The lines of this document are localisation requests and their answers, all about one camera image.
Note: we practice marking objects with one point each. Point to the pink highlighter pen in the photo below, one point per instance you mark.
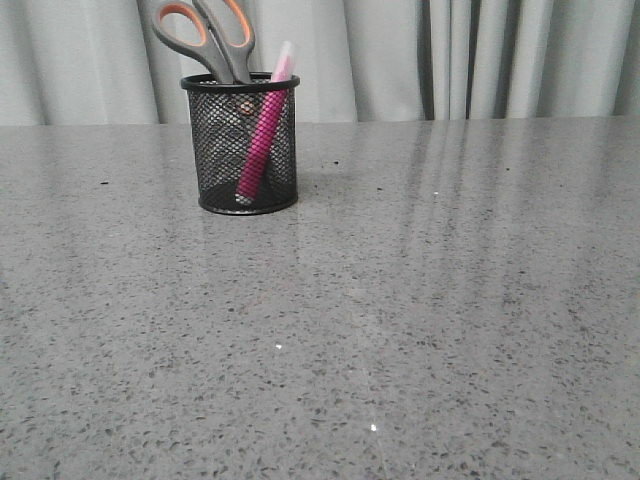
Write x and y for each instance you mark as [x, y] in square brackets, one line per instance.
[266, 127]

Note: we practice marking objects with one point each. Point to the black mesh pen holder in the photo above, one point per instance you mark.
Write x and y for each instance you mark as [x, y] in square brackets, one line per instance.
[222, 128]

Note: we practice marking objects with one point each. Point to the grey orange scissors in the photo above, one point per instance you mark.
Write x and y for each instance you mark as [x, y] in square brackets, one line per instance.
[225, 60]

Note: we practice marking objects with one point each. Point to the grey curtain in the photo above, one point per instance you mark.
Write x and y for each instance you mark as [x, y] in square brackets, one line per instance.
[99, 62]

